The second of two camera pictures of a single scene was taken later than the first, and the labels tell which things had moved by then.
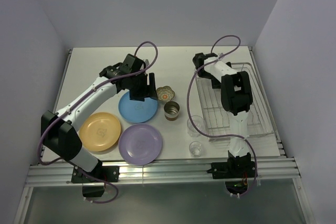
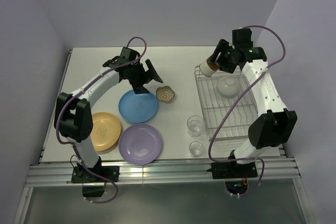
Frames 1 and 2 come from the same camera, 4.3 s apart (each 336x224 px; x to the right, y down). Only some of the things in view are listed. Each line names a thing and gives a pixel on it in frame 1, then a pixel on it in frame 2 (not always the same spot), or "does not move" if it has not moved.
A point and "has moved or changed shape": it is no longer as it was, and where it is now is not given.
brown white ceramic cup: [171, 109] has moved or changed shape
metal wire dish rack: [217, 121] does not move
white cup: [165, 93] does not move
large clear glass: [200, 123] does not move
